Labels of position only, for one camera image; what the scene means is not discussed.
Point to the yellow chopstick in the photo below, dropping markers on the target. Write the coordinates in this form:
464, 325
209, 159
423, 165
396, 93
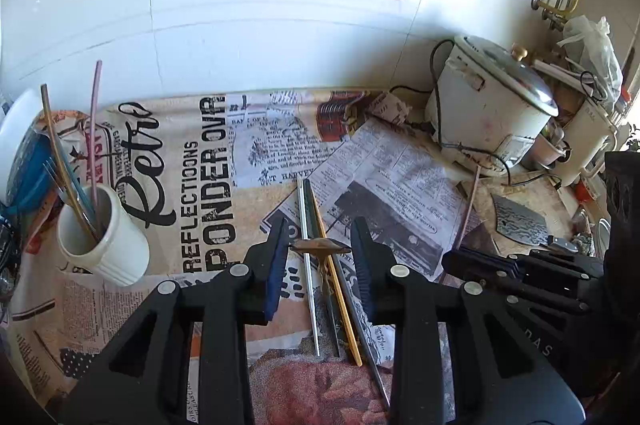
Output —
345, 320

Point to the white plate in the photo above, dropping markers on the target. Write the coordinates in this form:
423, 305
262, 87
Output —
20, 125

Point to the clear plastic bag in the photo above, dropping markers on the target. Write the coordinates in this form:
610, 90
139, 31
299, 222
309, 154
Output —
592, 55

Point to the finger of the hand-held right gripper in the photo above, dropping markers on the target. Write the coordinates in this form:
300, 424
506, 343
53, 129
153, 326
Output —
550, 270
515, 287

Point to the wooden cutting board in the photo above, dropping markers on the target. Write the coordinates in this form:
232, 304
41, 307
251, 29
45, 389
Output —
525, 190

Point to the long steel chopstick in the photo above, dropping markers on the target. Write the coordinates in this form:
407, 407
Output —
372, 355

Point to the brass tap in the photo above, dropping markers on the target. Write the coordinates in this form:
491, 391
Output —
552, 10

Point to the gold spoon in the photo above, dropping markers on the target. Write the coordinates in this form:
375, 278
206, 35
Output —
320, 247

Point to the patterned blade knife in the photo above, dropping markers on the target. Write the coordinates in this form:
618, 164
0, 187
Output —
520, 222

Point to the teal chopstick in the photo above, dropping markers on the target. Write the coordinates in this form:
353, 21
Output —
80, 197

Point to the silver fork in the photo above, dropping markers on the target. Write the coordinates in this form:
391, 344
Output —
65, 190

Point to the white ribbed ceramic cup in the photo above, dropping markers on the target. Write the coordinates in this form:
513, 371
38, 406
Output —
115, 250

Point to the silver chopstick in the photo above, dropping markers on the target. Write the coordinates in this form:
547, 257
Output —
307, 215

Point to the white rice cooker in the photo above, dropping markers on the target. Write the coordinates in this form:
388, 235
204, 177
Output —
490, 105

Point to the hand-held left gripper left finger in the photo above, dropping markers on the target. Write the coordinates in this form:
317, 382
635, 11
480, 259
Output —
276, 270

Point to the white thermos jug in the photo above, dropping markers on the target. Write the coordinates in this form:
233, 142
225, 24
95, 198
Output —
592, 140

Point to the dark green chopstick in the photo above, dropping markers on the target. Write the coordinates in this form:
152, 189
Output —
316, 217

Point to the pink cup with utensils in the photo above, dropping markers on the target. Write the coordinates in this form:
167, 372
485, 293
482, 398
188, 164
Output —
547, 150

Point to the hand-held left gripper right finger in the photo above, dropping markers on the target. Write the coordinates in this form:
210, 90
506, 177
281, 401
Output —
364, 270

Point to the newspaper print table mat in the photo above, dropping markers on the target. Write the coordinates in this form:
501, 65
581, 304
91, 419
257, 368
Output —
200, 130

